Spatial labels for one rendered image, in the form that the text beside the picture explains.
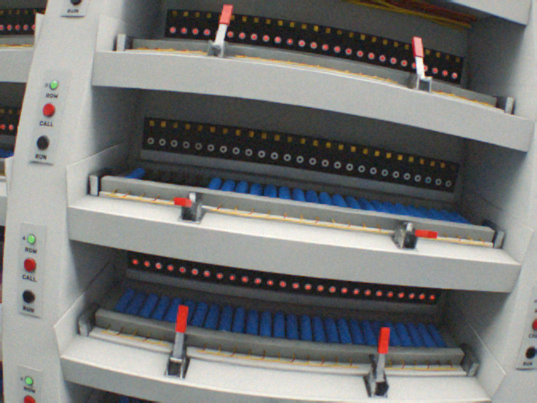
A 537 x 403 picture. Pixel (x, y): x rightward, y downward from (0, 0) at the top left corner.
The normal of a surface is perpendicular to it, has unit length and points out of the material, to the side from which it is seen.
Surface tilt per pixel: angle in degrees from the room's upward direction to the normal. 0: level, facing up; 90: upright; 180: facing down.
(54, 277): 90
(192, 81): 108
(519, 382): 90
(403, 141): 90
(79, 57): 90
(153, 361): 18
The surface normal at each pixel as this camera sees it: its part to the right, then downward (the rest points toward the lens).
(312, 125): 0.02, 0.00
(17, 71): -0.02, 0.30
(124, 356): 0.14, -0.94
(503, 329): -0.99, -0.14
